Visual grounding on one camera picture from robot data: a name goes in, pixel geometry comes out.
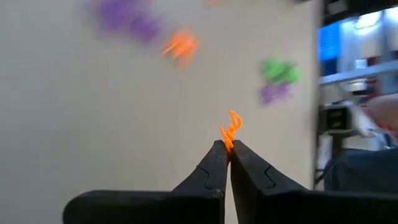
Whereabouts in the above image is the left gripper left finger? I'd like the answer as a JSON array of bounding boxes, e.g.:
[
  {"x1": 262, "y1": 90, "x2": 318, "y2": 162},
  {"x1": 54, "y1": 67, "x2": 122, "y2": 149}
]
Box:
[{"x1": 62, "y1": 139, "x2": 229, "y2": 224}]

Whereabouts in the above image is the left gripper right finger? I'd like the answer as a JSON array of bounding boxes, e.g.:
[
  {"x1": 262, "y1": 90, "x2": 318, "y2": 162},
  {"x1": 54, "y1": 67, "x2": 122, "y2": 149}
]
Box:
[{"x1": 229, "y1": 139, "x2": 398, "y2": 224}]

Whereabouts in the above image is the orange plastic spider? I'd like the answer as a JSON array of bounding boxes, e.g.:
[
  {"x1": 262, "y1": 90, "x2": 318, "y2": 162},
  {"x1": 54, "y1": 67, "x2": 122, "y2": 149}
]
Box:
[
  {"x1": 162, "y1": 27, "x2": 200, "y2": 70},
  {"x1": 220, "y1": 108, "x2": 244, "y2": 153}
]

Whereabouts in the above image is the black box device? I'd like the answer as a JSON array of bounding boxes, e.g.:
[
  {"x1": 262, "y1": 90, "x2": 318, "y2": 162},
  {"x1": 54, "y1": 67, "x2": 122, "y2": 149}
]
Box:
[{"x1": 318, "y1": 105, "x2": 354, "y2": 133}]

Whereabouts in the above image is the small green toy block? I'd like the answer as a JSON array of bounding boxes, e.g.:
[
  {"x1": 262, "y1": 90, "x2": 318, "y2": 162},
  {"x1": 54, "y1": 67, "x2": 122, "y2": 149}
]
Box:
[{"x1": 258, "y1": 58, "x2": 301, "y2": 85}]

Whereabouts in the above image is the blue monitor screen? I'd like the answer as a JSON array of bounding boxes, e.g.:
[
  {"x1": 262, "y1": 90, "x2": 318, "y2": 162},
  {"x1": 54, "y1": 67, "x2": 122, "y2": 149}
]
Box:
[{"x1": 317, "y1": 21, "x2": 343, "y2": 62}]

